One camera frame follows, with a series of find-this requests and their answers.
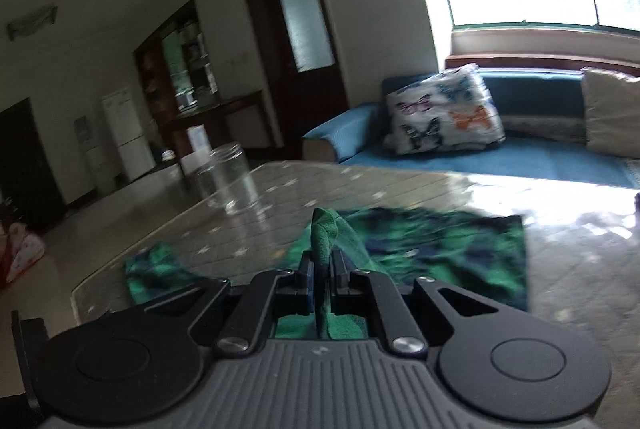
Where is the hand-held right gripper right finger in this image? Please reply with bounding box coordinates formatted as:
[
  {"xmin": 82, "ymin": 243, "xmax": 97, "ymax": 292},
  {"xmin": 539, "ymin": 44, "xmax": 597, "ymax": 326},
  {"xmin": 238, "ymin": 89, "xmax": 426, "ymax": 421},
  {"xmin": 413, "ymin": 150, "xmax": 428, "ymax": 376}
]
[{"xmin": 330, "ymin": 251, "xmax": 501, "ymax": 357}]

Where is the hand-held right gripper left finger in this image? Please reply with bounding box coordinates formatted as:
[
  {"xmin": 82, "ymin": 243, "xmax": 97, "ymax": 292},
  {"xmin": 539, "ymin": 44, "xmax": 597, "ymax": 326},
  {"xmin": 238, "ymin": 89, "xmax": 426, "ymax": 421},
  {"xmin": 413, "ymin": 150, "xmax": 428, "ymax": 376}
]
[{"xmin": 132, "ymin": 256, "xmax": 317, "ymax": 357}]

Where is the green plaid flannel cloth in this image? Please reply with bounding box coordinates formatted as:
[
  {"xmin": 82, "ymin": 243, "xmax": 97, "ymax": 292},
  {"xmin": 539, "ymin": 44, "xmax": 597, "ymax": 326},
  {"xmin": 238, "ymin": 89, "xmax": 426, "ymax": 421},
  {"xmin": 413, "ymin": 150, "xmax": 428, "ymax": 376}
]
[{"xmin": 124, "ymin": 206, "xmax": 530, "ymax": 340}]

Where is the clear glass mug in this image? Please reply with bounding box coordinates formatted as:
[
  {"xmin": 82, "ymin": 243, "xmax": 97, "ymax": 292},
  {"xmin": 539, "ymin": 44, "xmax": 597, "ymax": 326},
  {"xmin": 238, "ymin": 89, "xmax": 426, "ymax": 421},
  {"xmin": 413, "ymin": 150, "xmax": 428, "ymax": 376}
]
[{"xmin": 195, "ymin": 142, "xmax": 261, "ymax": 216}]

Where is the dark wooden counter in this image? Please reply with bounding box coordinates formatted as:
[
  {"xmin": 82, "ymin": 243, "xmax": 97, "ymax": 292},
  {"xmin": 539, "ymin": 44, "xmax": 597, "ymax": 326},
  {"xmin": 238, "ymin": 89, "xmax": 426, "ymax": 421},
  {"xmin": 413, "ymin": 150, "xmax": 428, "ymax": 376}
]
[{"xmin": 160, "ymin": 90, "xmax": 276, "ymax": 160}]

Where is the butterfly print pillow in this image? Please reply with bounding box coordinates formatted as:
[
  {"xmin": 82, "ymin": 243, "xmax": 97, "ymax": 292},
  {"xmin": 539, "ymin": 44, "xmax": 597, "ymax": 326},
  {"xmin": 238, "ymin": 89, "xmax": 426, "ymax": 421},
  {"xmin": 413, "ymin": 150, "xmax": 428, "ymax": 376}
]
[{"xmin": 384, "ymin": 63, "xmax": 506, "ymax": 156}]

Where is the dark wooden door glass pane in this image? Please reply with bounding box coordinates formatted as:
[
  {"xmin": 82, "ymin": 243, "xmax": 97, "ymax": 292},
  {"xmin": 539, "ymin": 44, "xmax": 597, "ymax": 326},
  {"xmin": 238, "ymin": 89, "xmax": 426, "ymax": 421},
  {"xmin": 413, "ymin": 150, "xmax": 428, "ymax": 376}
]
[{"xmin": 237, "ymin": 0, "xmax": 349, "ymax": 145}]

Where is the white refrigerator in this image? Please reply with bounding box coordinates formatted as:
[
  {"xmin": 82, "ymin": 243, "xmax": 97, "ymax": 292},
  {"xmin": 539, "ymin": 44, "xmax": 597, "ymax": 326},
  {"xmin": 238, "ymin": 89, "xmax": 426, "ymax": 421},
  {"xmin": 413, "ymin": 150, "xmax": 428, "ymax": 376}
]
[{"xmin": 102, "ymin": 90, "xmax": 156, "ymax": 182}]

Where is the water dispenser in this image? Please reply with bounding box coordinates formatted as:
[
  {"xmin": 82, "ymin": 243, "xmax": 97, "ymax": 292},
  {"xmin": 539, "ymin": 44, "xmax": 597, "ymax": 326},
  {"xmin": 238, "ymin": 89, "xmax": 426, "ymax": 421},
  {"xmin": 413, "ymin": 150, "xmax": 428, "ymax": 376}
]
[{"xmin": 74, "ymin": 116, "xmax": 108, "ymax": 195}]

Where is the wooden display cabinet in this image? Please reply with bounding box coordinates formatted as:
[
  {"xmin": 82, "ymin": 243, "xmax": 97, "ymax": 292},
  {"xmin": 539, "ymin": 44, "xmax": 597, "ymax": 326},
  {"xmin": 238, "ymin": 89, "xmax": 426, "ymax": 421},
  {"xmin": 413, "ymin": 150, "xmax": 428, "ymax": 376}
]
[{"xmin": 133, "ymin": 0, "xmax": 221, "ymax": 150}]

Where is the blue sofa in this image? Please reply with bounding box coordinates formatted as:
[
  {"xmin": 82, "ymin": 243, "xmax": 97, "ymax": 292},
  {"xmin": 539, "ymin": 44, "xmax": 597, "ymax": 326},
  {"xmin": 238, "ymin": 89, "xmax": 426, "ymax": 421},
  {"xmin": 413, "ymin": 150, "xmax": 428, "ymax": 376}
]
[{"xmin": 301, "ymin": 68, "xmax": 640, "ymax": 190}]

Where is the pink white bag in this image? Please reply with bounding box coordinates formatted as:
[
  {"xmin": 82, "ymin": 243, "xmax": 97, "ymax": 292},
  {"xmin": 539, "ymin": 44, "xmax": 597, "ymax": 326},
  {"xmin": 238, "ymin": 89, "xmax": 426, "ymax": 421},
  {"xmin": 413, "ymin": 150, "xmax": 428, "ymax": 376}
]
[{"xmin": 0, "ymin": 204, "xmax": 46, "ymax": 290}]

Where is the dark plain wooden door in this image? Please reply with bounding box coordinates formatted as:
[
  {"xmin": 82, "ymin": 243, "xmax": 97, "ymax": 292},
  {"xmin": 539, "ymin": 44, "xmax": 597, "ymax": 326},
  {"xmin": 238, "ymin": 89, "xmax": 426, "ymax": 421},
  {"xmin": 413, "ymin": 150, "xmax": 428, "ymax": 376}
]
[{"xmin": 0, "ymin": 98, "xmax": 66, "ymax": 230}]

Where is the beige pillow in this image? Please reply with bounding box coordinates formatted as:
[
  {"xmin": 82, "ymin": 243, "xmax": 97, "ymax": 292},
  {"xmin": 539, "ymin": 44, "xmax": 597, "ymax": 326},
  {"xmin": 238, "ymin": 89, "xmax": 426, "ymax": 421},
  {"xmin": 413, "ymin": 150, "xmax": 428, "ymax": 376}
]
[{"xmin": 581, "ymin": 66, "xmax": 640, "ymax": 160}]

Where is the wall light fixture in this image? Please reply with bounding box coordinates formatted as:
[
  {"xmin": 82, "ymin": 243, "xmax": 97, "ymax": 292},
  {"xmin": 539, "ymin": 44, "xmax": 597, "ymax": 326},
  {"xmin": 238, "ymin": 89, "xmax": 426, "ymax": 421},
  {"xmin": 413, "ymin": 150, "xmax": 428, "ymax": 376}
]
[{"xmin": 6, "ymin": 5, "xmax": 57, "ymax": 41}]

